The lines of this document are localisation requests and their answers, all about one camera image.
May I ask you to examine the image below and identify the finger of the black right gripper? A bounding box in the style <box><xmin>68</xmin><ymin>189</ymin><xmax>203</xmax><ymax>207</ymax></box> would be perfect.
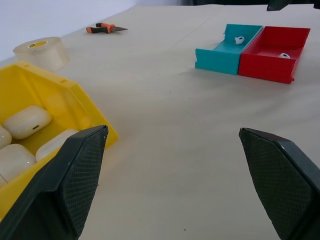
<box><xmin>266</xmin><ymin>0</ymin><xmax>291</xmax><ymax>12</ymax></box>

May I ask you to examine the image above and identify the red plastic tray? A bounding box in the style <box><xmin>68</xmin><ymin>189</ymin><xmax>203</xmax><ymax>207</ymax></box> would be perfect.
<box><xmin>237</xmin><ymin>25</ymin><xmax>311</xmax><ymax>85</ymax></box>

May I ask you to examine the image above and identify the clear adhesive tape roll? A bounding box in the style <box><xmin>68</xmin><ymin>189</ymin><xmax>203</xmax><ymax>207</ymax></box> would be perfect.
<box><xmin>12</xmin><ymin>36</ymin><xmax>71</xmax><ymax>71</ymax></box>

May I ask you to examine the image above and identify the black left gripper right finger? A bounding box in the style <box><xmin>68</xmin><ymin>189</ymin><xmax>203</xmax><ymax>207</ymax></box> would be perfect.
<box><xmin>238</xmin><ymin>127</ymin><xmax>320</xmax><ymax>240</ymax></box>

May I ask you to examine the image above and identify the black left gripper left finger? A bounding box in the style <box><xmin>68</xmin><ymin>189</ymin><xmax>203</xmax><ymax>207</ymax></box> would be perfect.
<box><xmin>0</xmin><ymin>125</ymin><xmax>109</xmax><ymax>240</ymax></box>

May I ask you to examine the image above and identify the yellow plastic bin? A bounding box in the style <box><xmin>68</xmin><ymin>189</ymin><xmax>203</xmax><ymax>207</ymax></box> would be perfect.
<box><xmin>0</xmin><ymin>60</ymin><xmax>120</xmax><ymax>221</ymax></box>

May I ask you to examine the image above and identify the teal plastic tray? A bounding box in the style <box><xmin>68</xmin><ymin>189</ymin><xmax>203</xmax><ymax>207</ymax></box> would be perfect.
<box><xmin>194</xmin><ymin>23</ymin><xmax>265</xmax><ymax>76</ymax></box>

